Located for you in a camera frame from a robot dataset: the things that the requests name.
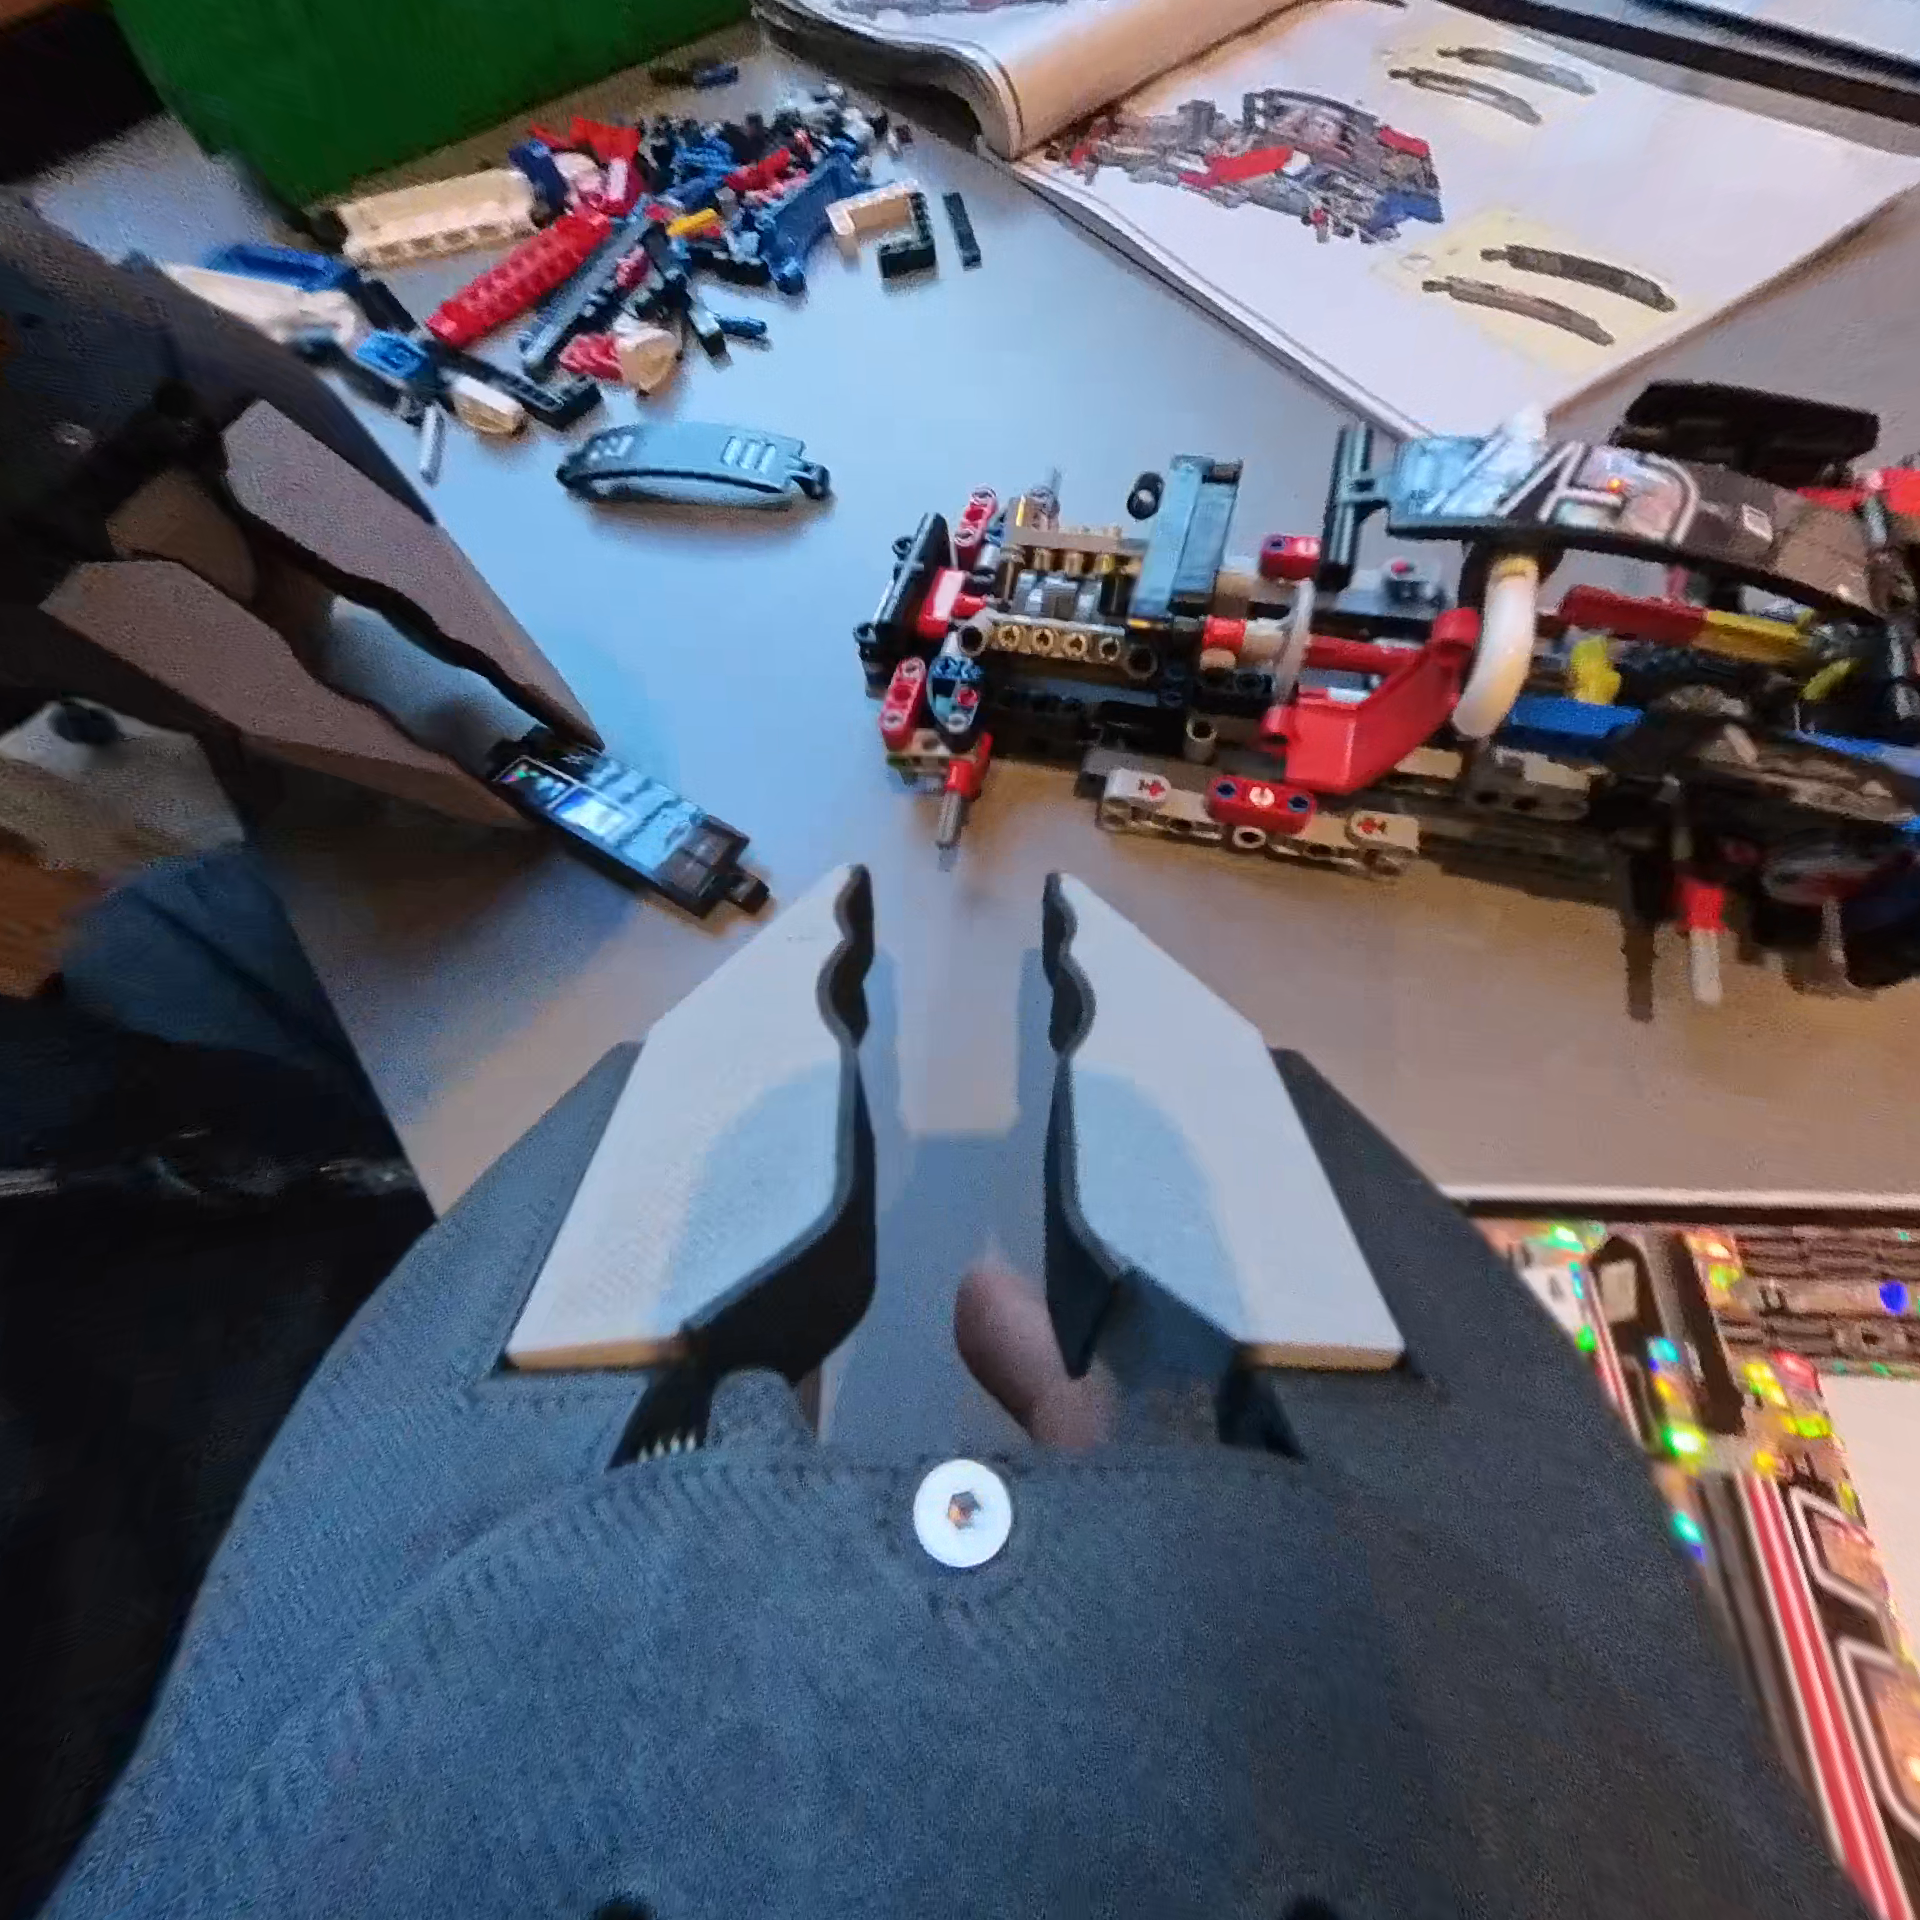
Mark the person's leg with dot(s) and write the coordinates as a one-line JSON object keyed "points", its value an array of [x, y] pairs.
{"points": [[194, 973]]}

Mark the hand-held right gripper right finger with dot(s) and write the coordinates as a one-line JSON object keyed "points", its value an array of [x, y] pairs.
{"points": [[1216, 1184]]}

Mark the wooden beam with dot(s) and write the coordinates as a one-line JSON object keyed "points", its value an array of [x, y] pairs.
{"points": [[38, 913]]}

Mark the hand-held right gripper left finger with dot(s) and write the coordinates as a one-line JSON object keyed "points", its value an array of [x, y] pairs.
{"points": [[704, 1184]]}

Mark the pile of toy building pieces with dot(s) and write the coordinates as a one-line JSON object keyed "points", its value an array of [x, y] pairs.
{"points": [[600, 252]]}

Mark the holographic sticker sheet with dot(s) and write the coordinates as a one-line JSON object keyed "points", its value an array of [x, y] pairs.
{"points": [[1770, 1501]]}

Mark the partly built toy car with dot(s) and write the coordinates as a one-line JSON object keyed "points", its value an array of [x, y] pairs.
{"points": [[1348, 720]]}

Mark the toy car instruction booklet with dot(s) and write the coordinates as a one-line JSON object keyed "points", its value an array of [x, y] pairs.
{"points": [[1424, 179]]}

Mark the person's right hand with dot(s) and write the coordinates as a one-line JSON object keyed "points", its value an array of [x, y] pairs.
{"points": [[1022, 1347]]}

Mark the black toy car panel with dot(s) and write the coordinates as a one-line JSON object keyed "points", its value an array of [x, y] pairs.
{"points": [[721, 887], [691, 465]]}

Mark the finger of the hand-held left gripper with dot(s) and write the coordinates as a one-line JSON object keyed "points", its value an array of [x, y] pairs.
{"points": [[377, 553], [302, 703]]}

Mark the green plastic bin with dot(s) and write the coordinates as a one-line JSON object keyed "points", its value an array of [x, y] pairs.
{"points": [[377, 72]]}

